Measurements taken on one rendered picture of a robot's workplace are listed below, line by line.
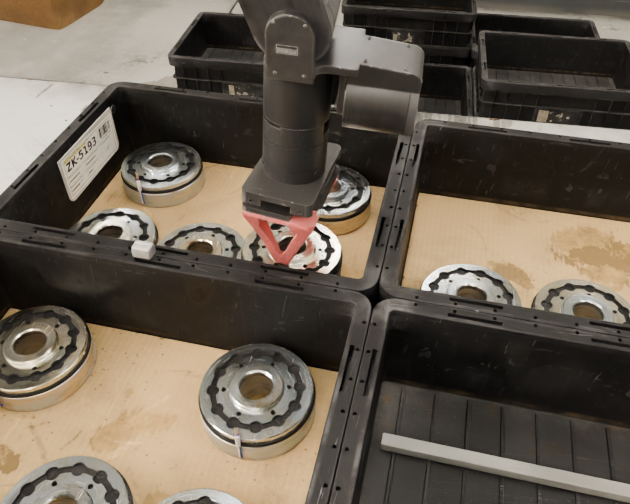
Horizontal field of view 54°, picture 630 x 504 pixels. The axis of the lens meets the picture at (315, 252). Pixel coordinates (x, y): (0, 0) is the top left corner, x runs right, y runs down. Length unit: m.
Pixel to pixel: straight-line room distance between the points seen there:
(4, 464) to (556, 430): 0.48
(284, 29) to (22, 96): 1.01
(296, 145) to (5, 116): 0.90
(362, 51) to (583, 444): 0.39
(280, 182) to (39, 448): 0.31
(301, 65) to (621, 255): 0.48
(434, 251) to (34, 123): 0.84
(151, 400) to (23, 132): 0.78
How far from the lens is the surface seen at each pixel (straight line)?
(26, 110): 1.35
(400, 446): 0.56
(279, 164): 0.54
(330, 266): 0.61
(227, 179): 0.84
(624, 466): 0.62
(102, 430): 0.61
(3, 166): 1.20
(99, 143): 0.84
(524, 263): 0.75
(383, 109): 0.50
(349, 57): 0.49
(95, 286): 0.64
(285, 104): 0.51
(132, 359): 0.64
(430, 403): 0.60
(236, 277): 0.56
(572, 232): 0.81
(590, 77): 1.96
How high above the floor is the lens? 1.32
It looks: 43 degrees down
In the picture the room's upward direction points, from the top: straight up
